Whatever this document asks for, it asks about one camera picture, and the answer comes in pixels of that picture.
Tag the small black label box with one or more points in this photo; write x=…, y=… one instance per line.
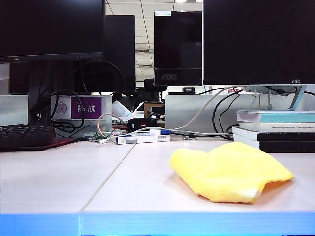
x=188, y=90

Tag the frosted desk partition panel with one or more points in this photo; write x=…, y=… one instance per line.
x=13, y=110

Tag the acrylic sign purple label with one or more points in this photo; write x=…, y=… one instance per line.
x=86, y=108

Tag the black monitor gold logo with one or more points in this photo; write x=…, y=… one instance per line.
x=49, y=24

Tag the white and blue box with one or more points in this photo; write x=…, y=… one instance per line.
x=142, y=139

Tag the black aoc monitor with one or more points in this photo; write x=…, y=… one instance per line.
x=258, y=37
x=177, y=37

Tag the wooden frame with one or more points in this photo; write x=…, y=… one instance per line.
x=146, y=110

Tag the white spine book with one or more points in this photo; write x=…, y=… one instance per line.
x=270, y=127

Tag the green circuit board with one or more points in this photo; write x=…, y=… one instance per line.
x=102, y=135

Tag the right black AOC monitor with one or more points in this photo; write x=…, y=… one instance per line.
x=258, y=37

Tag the black keyboard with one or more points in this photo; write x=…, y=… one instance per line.
x=19, y=135

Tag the white printed package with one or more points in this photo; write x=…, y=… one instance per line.
x=120, y=108

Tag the black device red light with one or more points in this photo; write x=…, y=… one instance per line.
x=137, y=123

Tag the silver monitor stand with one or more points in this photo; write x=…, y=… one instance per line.
x=297, y=98

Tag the black desk mat red edge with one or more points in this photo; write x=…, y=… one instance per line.
x=61, y=142

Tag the dark grey monitor stand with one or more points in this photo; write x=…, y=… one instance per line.
x=37, y=93

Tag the black office chair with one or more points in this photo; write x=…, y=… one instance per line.
x=148, y=84

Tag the white adapter blue plug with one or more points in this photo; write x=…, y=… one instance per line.
x=160, y=132

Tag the yellow microfiber rag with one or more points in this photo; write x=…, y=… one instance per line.
x=229, y=172

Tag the grey desk partition panel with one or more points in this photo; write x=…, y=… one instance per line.
x=184, y=110

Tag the plain black monitor back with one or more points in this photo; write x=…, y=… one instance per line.
x=120, y=49

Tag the teal spine book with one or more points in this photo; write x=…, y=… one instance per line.
x=283, y=117

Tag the black book white pages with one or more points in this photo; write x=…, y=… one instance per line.
x=283, y=136
x=283, y=147

